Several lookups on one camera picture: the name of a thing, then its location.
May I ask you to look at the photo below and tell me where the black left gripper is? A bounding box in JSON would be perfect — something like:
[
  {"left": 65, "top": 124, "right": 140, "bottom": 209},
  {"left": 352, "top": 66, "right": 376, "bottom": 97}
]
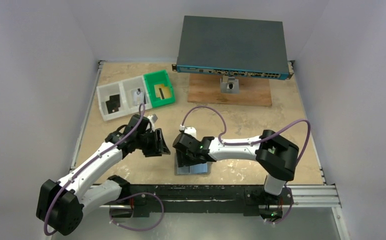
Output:
[{"left": 136, "top": 128, "right": 169, "bottom": 157}]

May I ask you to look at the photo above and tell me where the grey leather card holder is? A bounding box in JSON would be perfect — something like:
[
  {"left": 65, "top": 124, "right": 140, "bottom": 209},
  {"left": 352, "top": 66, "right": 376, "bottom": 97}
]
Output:
[{"left": 174, "top": 154, "right": 212, "bottom": 176}]

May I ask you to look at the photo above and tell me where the black card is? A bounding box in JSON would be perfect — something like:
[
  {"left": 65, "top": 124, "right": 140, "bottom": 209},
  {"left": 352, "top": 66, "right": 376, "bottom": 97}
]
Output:
[
  {"left": 105, "top": 100, "right": 119, "bottom": 114},
  {"left": 109, "top": 94, "right": 121, "bottom": 108}
]

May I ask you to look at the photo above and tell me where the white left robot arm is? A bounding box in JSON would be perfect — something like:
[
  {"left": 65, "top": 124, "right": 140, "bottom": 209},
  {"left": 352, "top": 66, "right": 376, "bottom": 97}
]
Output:
[{"left": 36, "top": 114, "right": 170, "bottom": 236}]

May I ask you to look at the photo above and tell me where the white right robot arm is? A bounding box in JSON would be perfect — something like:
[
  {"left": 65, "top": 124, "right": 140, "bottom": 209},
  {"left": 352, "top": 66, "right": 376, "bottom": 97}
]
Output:
[{"left": 173, "top": 129, "right": 299, "bottom": 204}]

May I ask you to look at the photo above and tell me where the green bin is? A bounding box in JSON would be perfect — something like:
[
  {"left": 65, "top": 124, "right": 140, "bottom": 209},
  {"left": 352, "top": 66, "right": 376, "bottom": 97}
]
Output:
[{"left": 143, "top": 70, "right": 175, "bottom": 108}]

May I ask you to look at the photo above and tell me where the white middle bin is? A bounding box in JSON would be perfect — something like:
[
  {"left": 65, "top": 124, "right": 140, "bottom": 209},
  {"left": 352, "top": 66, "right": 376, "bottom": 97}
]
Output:
[{"left": 119, "top": 75, "right": 152, "bottom": 115}]

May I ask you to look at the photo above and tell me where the white bin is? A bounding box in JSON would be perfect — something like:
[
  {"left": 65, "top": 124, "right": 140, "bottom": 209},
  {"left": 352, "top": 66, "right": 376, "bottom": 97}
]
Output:
[
  {"left": 119, "top": 75, "right": 152, "bottom": 115},
  {"left": 96, "top": 82, "right": 129, "bottom": 121}
]

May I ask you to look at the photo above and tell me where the brown wooden board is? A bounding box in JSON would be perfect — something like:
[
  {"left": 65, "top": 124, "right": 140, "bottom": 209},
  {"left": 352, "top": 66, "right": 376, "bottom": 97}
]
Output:
[{"left": 188, "top": 73, "right": 272, "bottom": 107}]

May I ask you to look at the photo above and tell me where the white left bin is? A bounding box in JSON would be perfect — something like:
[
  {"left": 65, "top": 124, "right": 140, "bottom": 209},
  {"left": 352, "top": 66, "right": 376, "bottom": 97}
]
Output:
[{"left": 96, "top": 82, "right": 129, "bottom": 121}]

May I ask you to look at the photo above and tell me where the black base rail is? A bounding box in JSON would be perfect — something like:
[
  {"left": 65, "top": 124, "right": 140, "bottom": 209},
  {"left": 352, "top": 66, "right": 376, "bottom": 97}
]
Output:
[{"left": 107, "top": 184, "right": 294, "bottom": 220}]

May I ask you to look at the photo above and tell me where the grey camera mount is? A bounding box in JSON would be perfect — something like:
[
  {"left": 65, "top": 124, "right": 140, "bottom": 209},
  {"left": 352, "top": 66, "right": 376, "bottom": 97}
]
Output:
[{"left": 220, "top": 75, "right": 240, "bottom": 94}]

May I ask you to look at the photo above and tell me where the grey network switch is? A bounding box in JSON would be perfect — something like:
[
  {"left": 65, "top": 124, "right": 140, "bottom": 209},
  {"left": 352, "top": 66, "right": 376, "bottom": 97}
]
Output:
[{"left": 172, "top": 15, "right": 294, "bottom": 80}]

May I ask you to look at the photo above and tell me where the aluminium frame rail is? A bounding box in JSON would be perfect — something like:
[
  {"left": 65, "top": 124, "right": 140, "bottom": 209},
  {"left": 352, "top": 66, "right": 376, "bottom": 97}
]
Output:
[{"left": 78, "top": 184, "right": 340, "bottom": 209}]

